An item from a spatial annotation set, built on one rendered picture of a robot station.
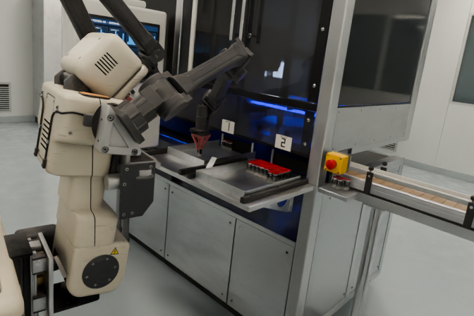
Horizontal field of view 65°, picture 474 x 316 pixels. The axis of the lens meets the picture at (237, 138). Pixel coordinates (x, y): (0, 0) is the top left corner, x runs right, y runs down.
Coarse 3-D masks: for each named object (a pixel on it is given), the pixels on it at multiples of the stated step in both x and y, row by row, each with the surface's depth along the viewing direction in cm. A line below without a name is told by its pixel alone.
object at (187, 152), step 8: (184, 144) 184; (192, 144) 187; (208, 144) 196; (216, 144) 200; (168, 152) 177; (176, 152) 172; (184, 152) 169; (192, 152) 183; (208, 152) 186; (216, 152) 187; (224, 152) 189; (232, 152) 191; (184, 160) 169; (192, 160) 165; (200, 160) 161; (208, 160) 161; (216, 160) 165; (224, 160) 169
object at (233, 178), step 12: (216, 168) 154; (228, 168) 159; (240, 168) 165; (204, 180) 143; (216, 180) 139; (228, 180) 148; (240, 180) 150; (252, 180) 152; (264, 180) 153; (288, 180) 148; (228, 192) 135; (240, 192) 131; (252, 192) 132
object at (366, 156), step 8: (160, 128) 238; (168, 128) 241; (168, 136) 220; (176, 136) 222; (184, 136) 224; (344, 152) 228; (360, 152) 233; (368, 152) 235; (352, 160) 211; (360, 160) 213; (368, 160) 215; (136, 240) 263; (160, 256) 244; (168, 264) 239; (192, 280) 223; (200, 288) 219; (216, 296) 210; (224, 304) 205; (232, 312) 202
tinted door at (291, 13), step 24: (264, 0) 164; (288, 0) 155; (312, 0) 148; (264, 24) 165; (288, 24) 156; (312, 24) 149; (264, 48) 166; (288, 48) 158; (312, 48) 150; (264, 72) 168; (288, 72) 159; (288, 96) 160
